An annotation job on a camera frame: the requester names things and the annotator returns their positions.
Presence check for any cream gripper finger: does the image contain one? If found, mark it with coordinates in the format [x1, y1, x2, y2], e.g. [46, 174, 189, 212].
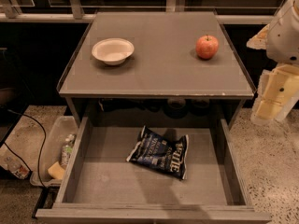
[250, 70, 281, 125]
[276, 97, 299, 121]

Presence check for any blue chip bag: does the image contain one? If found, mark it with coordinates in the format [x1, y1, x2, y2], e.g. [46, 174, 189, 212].
[126, 126, 189, 180]

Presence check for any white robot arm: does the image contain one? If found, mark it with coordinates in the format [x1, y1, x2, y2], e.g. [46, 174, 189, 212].
[247, 0, 299, 125]

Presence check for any grey cabinet with counter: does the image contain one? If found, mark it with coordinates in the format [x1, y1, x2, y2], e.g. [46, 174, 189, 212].
[58, 12, 254, 116]

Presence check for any red apple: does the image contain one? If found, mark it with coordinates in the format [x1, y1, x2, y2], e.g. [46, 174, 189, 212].
[195, 35, 219, 60]

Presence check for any metal railing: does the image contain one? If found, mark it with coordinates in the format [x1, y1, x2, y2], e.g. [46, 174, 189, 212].
[0, 0, 287, 24]

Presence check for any white paper bowl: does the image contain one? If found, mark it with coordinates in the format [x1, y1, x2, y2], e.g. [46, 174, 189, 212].
[92, 38, 135, 65]

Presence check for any clear plastic bin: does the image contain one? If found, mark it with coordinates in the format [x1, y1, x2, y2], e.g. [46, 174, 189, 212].
[30, 116, 78, 187]

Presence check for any plastic bottle in bin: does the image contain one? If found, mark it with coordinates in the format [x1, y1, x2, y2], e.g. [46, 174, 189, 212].
[60, 133, 76, 169]

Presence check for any yellow sponge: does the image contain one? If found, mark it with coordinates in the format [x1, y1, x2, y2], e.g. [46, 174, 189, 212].
[48, 161, 64, 180]

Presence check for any plastic bottle on floor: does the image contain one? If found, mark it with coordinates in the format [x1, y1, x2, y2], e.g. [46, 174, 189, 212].
[5, 157, 29, 179]

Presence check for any black cable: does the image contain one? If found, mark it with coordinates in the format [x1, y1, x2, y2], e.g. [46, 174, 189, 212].
[3, 108, 48, 189]

